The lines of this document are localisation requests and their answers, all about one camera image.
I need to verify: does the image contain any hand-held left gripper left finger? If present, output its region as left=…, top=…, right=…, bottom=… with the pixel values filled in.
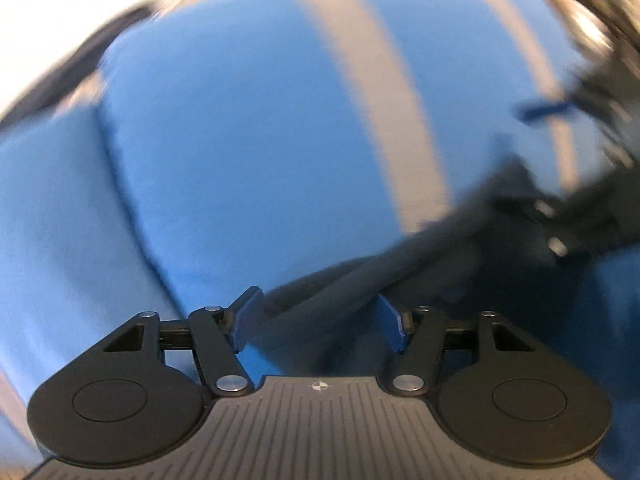
left=102, top=286, right=264, bottom=397

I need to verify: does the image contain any blue striped pillow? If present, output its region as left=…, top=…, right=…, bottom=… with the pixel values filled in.
left=0, top=110, right=201, bottom=461
left=97, top=0, right=581, bottom=306

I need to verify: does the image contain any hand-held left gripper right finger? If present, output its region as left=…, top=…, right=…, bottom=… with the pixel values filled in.
left=377, top=294, right=538, bottom=397

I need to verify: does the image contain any blue fleece jacket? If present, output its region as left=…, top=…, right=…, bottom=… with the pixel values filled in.
left=235, top=180, right=640, bottom=480

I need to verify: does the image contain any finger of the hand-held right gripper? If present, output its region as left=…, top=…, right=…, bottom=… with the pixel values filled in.
left=480, top=157, right=571, bottom=261
left=517, top=80, right=626, bottom=126

